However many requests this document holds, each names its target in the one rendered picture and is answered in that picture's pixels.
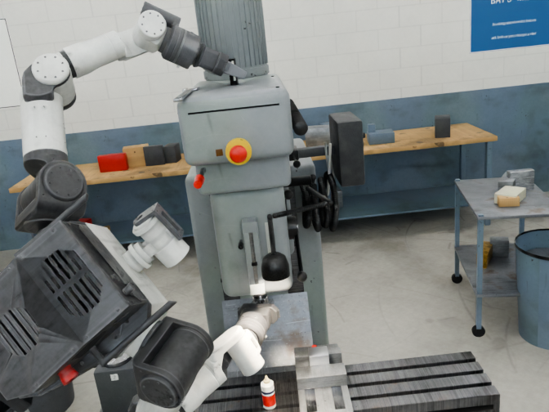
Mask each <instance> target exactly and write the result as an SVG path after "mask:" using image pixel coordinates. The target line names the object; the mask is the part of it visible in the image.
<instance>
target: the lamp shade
mask: <svg viewBox="0 0 549 412"><path fill-rule="evenodd" d="M261 273H262V278H263V279H264V280H267V281H273V282H274V281H281V280H285V279H287V278H288V277H289V276H290V269H289V263H288V260H287V258H286V256H285V255H284V254H282V253H280V252H276V253H275V254H272V253H271V252H270V253H268V254H266V255H265V256H264V257H263V259H262V264H261Z"/></svg>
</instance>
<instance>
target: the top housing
mask: <svg viewBox="0 0 549 412"><path fill-rule="evenodd" d="M238 81H239V85H232V86H230V80H226V81H201V82H198V83H197V84H196V85H195V86H194V87H193V88H195V87H199V90H198V91H195V92H192V93H191V94H190V95H188V96H187V97H186V98H185V99H184V100H183V101H180V102H178V103H177V114H178V119H179V124H180V130H181V139H182V145H183V151H184V156H185V161H186V162H187V164H189V165H191V166H199V165H207V164H215V163H229V162H230V161H229V160H228V159H227V158H226V155H225V148H226V146H227V144H228V143H229V141H231V140H232V139H235V138H243V139H245V140H246V141H248V143H249V144H250V146H251V147H252V155H251V158H250V160H252V159H267V158H274V157H283V156H288V155H290V154H291V153H292V152H293V149H294V142H293V133H292V116H291V106H290V102H291V101H290V97H289V93H288V91H287V89H286V88H285V86H284V85H283V83H282V81H281V79H280V78H279V76H278V75H277V74H266V75H262V76H258V77H253V78H245V79H238ZM219 149H222V150H223V156H216V150H219Z"/></svg>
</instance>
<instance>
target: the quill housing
mask: <svg viewBox="0 0 549 412"><path fill-rule="evenodd" d="M210 201H211V207H212V218H213V224H214V230H215V235H216V246H217V252H218V257H219V263H220V269H221V283H222V286H223V289H224V292H225V294H226V295H228V296H231V297H237V296H244V295H251V292H250V284H249V278H248V265H247V259H246V252H245V246H244V239H243V228H242V219H243V218H248V217H256V218H257V225H258V231H259V239H260V246H261V259H263V257H264V256H265V255H266V254H268V253H270V252H271V248H270V237H269V229H268V228H269V227H268V220H267V215H268V214H271V215H272V214H273V213H278V212H282V211H286V210H288V209H287V201H286V198H285V197H284V190H283V187H275V188H267V189H260V190H246V191H237V192H230V193H222V194H214V195H211V196H210ZM272 220H273V227H274V238H275V248H276V252H280V253H282V254H284V255H285V256H286V258H287V260H288V263H289V269H290V276H289V277H288V278H287V279H285V280H281V281H274V282H273V281H267V280H265V289H266V293H273V292H281V291H286V290H289V289H290V288H291V287H292V282H293V279H292V275H293V271H292V263H291V255H290V246H289V238H288V222H287V216H284V217H278V218H273V219H272ZM240 240H243V249H239V248H238V246H239V241H240Z"/></svg>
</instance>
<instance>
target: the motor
mask: <svg viewBox="0 0 549 412"><path fill-rule="evenodd" d="M194 8H195V14H196V20H197V26H198V32H199V36H200V43H204V44H205V45H206V46H207V47H208V48H211V49H212V50H214V51H216V52H223V53H224V54H226V55H228V56H229V59H233V58H235V59H236V65H237V66H238V67H239V68H241V69H243V70H244V71H246V72H247V74H246V76H245V78H253V77H258V76H262V75H266V74H268V73H269V72H270V71H269V65H268V64H267V63H268V56H267V48H266V32H265V24H264V16H263V7H262V0H194ZM203 75H204V79H206V81H226V80H230V76H229V75H228V74H223V75H222V76H217V75H215V74H211V73H208V71H207V70H205V69H204V71H203Z"/></svg>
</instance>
